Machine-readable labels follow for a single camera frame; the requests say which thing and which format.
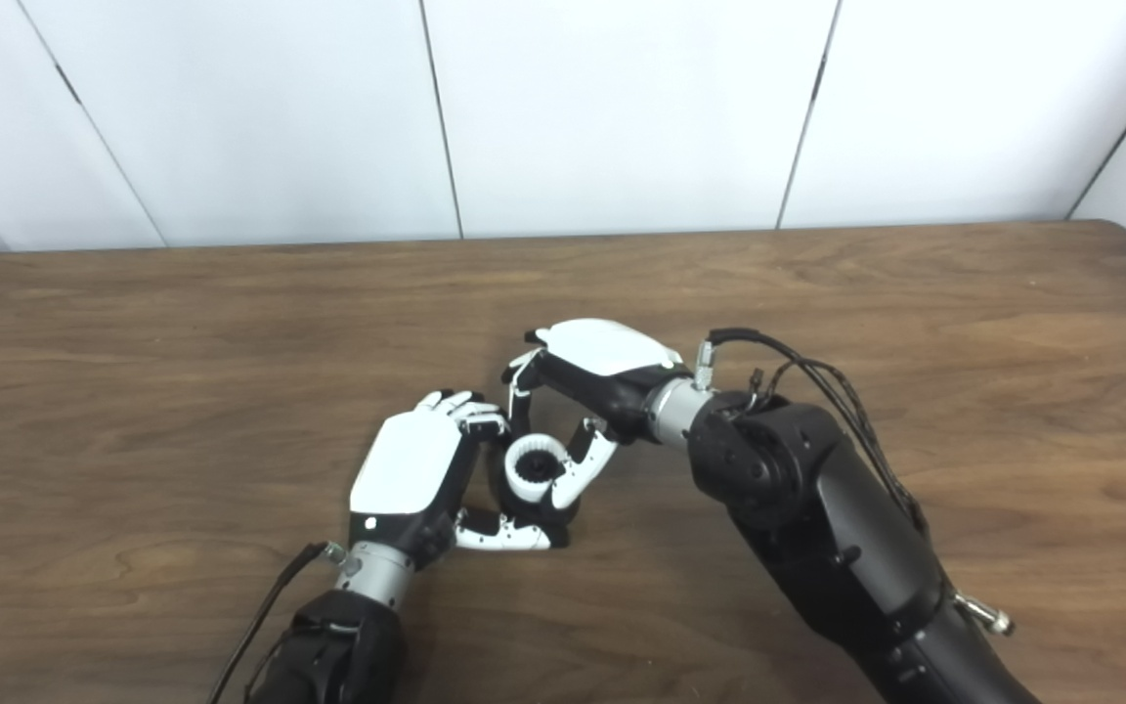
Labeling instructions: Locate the white and black left hand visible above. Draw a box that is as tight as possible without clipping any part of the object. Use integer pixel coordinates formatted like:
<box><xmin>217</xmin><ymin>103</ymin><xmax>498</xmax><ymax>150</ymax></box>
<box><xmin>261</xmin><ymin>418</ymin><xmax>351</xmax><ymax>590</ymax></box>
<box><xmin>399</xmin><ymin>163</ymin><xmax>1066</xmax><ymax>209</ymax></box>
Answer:
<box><xmin>347</xmin><ymin>390</ymin><xmax>572</xmax><ymax>573</ymax></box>

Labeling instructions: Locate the white and black right hand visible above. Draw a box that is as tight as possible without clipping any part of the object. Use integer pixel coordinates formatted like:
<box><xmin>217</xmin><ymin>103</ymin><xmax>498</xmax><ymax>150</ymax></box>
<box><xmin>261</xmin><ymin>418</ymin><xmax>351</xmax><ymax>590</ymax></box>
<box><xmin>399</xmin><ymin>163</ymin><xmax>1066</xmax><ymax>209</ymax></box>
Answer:
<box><xmin>501</xmin><ymin>318</ymin><xmax>694</xmax><ymax>510</ymax></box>

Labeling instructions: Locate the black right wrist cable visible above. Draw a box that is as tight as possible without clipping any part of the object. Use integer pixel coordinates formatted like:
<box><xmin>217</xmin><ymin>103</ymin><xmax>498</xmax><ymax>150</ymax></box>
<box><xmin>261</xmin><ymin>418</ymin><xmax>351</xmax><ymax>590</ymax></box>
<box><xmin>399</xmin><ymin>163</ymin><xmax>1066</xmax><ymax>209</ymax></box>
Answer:
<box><xmin>691</xmin><ymin>328</ymin><xmax>931</xmax><ymax>541</ymax></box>

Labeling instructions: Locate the white ring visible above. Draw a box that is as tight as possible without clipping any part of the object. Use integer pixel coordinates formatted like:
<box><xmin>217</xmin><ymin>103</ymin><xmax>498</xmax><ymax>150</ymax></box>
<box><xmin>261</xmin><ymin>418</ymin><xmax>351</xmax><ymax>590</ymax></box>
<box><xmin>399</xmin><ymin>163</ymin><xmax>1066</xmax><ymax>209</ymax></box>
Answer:
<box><xmin>503</xmin><ymin>434</ymin><xmax>570</xmax><ymax>504</ymax></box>

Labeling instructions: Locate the round black part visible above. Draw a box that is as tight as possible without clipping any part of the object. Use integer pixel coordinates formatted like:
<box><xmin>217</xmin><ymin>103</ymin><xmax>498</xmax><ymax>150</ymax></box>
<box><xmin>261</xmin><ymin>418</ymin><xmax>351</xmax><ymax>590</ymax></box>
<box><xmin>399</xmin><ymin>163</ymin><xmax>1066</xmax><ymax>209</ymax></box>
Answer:
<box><xmin>488</xmin><ymin>440</ymin><xmax>576</xmax><ymax>537</ymax></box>

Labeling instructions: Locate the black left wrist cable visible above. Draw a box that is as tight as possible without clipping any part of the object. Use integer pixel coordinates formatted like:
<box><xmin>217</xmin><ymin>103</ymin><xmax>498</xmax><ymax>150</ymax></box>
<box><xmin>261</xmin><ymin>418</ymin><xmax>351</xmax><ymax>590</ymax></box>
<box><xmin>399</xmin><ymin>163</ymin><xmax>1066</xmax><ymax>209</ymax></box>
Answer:
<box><xmin>205</xmin><ymin>541</ymin><xmax>350</xmax><ymax>704</ymax></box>

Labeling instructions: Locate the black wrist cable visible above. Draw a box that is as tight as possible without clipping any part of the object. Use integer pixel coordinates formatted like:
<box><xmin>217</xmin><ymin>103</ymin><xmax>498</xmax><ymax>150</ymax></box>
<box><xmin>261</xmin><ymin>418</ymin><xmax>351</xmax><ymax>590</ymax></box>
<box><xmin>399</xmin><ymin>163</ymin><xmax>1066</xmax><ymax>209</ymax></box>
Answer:
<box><xmin>691</xmin><ymin>328</ymin><xmax>931</xmax><ymax>541</ymax></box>
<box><xmin>205</xmin><ymin>541</ymin><xmax>350</xmax><ymax>704</ymax></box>

